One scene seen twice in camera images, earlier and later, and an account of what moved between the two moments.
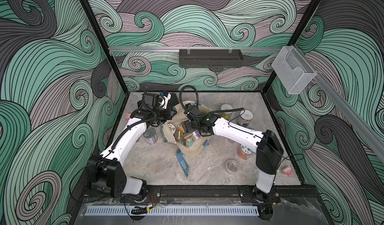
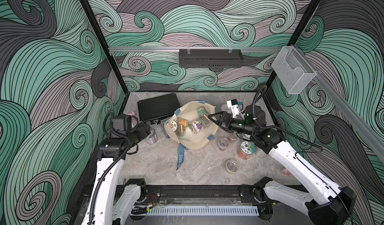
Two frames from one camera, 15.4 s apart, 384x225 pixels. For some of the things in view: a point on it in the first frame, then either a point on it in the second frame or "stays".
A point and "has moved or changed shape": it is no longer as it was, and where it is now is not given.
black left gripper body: (165, 115) -> (140, 132)
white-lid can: (226, 115) stays
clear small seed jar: (231, 166) stays
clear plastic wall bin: (294, 73) stays
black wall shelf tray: (210, 58) stays
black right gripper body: (190, 126) -> (229, 117)
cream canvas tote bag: (198, 144) has moved or changed shape
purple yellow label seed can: (150, 135) stays
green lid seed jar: (243, 152) stays
